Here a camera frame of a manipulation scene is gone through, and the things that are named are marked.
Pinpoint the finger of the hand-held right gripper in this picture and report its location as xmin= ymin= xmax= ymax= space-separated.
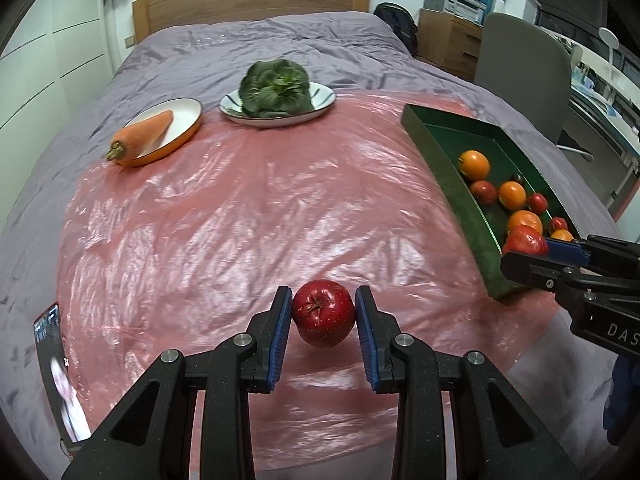
xmin=500 ymin=251 xmax=578 ymax=292
xmin=545 ymin=234 xmax=640 ymax=267

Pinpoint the red smartphone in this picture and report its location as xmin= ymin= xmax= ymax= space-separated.
xmin=32 ymin=301 xmax=93 ymax=443

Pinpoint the wooden nightstand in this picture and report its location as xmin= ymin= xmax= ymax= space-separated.
xmin=417 ymin=8 xmax=483 ymax=81

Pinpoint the black backpack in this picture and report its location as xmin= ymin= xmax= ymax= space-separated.
xmin=374 ymin=2 xmax=419 ymax=56

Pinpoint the green tray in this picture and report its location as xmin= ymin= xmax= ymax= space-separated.
xmin=401 ymin=103 xmax=583 ymax=302

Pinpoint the wooden headboard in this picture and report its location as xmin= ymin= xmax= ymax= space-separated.
xmin=132 ymin=0 xmax=373 ymax=51

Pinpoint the carrot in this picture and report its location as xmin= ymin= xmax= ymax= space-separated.
xmin=106 ymin=110 xmax=174 ymax=162

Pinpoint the pink plastic sheet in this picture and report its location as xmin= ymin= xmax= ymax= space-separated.
xmin=55 ymin=87 xmax=566 ymax=456

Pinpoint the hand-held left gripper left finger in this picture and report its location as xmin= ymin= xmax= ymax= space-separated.
xmin=60 ymin=285 xmax=293 ymax=480

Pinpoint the grey office chair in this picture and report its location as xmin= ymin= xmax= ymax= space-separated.
xmin=473 ymin=13 xmax=596 ymax=161

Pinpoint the orange rimmed plate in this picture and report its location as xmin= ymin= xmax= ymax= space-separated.
xmin=112 ymin=97 xmax=205 ymax=168

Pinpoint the red tomato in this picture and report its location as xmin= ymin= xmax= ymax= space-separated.
xmin=470 ymin=180 xmax=498 ymax=205
xmin=502 ymin=225 xmax=550 ymax=257

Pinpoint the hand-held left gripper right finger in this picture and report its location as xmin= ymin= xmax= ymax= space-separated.
xmin=354 ymin=285 xmax=583 ymax=480

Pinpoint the green bok choy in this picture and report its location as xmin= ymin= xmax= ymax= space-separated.
xmin=238 ymin=60 xmax=315 ymax=116

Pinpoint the white striped plate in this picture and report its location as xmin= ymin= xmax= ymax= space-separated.
xmin=219 ymin=81 xmax=336 ymax=127

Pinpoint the white wardrobe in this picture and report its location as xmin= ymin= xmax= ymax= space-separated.
xmin=0 ymin=0 xmax=113 ymax=131

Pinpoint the white desk lamp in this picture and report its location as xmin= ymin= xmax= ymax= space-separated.
xmin=598 ymin=27 xmax=621 ymax=68

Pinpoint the white printer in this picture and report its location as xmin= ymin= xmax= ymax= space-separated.
xmin=445 ymin=0 xmax=487 ymax=23

